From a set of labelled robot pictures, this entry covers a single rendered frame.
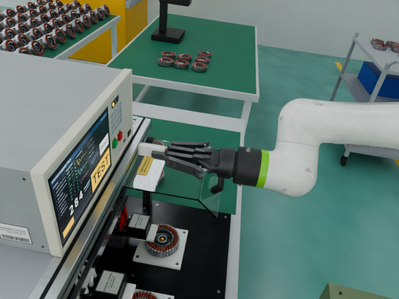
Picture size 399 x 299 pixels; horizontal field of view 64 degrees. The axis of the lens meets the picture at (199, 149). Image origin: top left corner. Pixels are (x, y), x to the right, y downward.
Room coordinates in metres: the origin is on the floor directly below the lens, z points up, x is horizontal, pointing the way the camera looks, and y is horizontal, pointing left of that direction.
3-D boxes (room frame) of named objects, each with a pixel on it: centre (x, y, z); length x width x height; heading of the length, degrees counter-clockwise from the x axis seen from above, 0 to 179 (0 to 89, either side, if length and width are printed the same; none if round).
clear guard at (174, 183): (0.73, 0.08, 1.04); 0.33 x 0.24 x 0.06; 87
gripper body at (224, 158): (0.63, -0.04, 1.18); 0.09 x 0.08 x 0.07; 86
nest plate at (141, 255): (0.67, 0.08, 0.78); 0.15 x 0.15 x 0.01; 87
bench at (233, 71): (2.93, 0.15, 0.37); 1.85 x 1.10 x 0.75; 177
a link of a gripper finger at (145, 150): (0.63, 0.11, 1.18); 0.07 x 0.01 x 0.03; 87
